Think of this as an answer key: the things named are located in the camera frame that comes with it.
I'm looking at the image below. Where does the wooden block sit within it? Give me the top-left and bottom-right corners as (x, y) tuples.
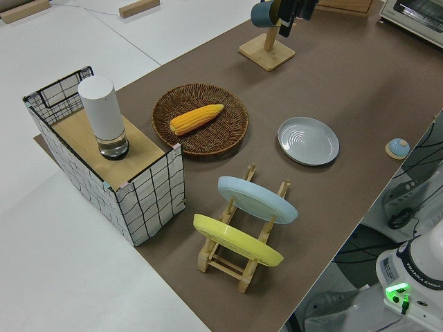
(119, 0), (161, 19)
(0, 0), (49, 24)

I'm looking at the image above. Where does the brown table mat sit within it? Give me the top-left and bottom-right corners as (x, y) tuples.
(33, 0), (443, 332)

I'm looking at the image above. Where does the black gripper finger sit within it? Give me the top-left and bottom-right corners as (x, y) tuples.
(278, 0), (295, 38)
(297, 0), (316, 21)

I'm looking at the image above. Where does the white grid pattern box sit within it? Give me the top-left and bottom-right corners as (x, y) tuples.
(23, 65), (186, 247)

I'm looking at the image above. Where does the white cylinder bottle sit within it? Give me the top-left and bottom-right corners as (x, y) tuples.
(78, 76), (131, 162)

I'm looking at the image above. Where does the gray round plate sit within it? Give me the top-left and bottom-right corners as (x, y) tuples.
(277, 116), (341, 167)

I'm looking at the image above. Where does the blue mug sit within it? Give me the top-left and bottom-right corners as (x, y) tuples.
(250, 1), (280, 28)

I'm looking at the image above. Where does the light blue plate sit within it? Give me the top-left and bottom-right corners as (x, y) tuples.
(217, 176), (299, 225)

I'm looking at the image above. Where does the white toaster oven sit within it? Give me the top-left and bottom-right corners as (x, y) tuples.
(379, 0), (443, 49)

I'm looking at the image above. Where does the wooden plate rack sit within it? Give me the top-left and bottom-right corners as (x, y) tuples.
(197, 163), (291, 294)

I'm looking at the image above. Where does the yellow plate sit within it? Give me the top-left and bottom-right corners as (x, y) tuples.
(192, 213), (284, 268)

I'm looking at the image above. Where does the blue dome bell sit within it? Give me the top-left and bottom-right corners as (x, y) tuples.
(386, 138), (411, 160)

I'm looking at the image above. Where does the round wicker basket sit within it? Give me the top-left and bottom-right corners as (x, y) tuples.
(151, 82), (250, 160)

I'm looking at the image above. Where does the yellow corn cob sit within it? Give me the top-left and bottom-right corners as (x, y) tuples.
(169, 103), (224, 136)

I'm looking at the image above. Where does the coiled black cable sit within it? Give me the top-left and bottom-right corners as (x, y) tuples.
(387, 209), (419, 231)

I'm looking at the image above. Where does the wooden mug tree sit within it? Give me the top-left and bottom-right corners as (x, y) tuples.
(237, 15), (296, 73)

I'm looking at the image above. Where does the wooden drawer box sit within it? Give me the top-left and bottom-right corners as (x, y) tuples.
(316, 0), (374, 17)

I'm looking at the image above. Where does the black wire basket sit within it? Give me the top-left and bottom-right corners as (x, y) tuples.
(37, 65), (95, 125)

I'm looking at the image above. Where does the thin gray wire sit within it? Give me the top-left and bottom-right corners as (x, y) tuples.
(48, 0), (120, 17)

